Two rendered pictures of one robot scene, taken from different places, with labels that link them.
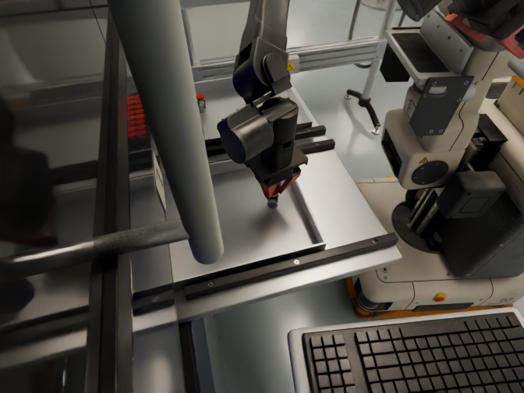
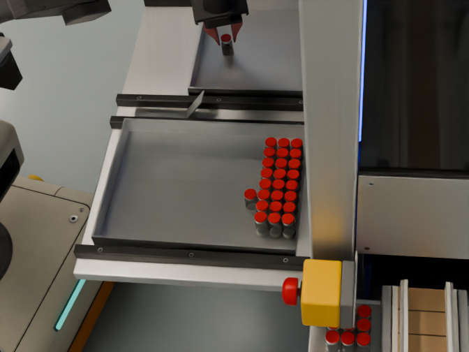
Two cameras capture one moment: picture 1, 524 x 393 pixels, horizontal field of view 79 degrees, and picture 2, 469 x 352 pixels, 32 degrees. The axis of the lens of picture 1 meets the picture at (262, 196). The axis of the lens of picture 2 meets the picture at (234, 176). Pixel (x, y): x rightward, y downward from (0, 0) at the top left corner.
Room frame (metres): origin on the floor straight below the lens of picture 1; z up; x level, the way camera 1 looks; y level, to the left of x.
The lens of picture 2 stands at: (1.44, 0.55, 2.03)
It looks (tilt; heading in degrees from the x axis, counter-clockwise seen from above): 53 degrees down; 210
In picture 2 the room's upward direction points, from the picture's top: 9 degrees counter-clockwise
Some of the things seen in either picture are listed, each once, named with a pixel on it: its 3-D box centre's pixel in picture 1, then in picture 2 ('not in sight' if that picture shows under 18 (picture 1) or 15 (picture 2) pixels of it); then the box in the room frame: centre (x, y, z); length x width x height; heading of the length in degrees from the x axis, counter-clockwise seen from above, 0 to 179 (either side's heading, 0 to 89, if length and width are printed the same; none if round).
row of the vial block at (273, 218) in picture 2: not in sight; (280, 186); (0.70, 0.20, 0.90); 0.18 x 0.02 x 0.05; 15
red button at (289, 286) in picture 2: not in sight; (295, 291); (0.93, 0.31, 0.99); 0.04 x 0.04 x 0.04; 16
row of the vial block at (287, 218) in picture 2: not in sight; (292, 187); (0.69, 0.22, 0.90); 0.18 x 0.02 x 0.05; 15
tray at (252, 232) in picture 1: (220, 214); (283, 47); (0.38, 0.08, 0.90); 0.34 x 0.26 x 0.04; 106
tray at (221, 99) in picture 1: (235, 108); (204, 185); (0.73, 0.07, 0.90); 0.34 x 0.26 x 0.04; 105
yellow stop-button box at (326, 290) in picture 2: not in sight; (326, 293); (0.91, 0.36, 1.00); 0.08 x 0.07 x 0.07; 106
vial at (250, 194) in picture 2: (201, 104); (251, 201); (0.74, 0.16, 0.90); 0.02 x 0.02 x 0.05
